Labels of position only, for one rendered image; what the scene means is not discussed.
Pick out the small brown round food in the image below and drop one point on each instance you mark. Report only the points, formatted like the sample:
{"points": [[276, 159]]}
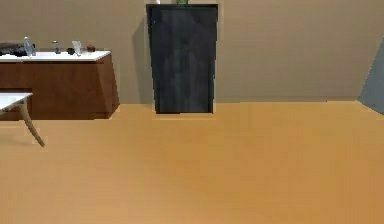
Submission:
{"points": [[90, 48]]}

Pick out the tall black cabinet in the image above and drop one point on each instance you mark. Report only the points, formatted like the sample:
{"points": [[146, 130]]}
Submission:
{"points": [[182, 60]]}

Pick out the green house plant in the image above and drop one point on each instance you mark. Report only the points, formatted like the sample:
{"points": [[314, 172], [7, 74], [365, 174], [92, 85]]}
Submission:
{"points": [[181, 1]]}

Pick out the brown counter with white top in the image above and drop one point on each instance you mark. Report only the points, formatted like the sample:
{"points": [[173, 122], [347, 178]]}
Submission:
{"points": [[60, 86]]}

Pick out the small dark round object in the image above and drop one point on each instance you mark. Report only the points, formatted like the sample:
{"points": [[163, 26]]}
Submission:
{"points": [[70, 51]]}

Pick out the small grey shaker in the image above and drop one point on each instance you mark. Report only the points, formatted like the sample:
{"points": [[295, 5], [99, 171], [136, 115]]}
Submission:
{"points": [[56, 47]]}

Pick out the clear glass bottle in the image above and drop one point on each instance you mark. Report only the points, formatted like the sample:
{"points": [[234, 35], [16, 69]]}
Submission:
{"points": [[28, 46]]}

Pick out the white table with beige legs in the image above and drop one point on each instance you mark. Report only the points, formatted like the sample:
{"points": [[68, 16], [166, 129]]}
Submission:
{"points": [[13, 100]]}

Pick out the grey-blue door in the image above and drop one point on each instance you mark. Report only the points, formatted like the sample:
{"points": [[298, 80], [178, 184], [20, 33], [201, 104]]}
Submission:
{"points": [[375, 83]]}

